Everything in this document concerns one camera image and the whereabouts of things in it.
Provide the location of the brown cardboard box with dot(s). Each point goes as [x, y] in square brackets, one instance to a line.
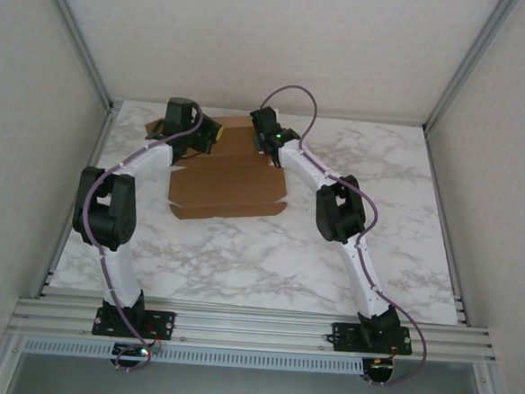
[227, 190]

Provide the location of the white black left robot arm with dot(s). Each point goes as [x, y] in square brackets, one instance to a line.
[117, 214]

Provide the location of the aluminium side rail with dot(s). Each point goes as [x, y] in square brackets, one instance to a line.
[98, 149]
[445, 219]

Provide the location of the long aluminium mounting rail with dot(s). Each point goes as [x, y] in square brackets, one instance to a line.
[253, 329]

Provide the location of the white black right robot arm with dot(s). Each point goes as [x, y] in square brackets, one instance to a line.
[338, 211]

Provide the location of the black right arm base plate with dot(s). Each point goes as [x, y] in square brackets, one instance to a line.
[345, 340]

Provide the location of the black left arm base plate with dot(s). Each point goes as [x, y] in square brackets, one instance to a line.
[161, 329]

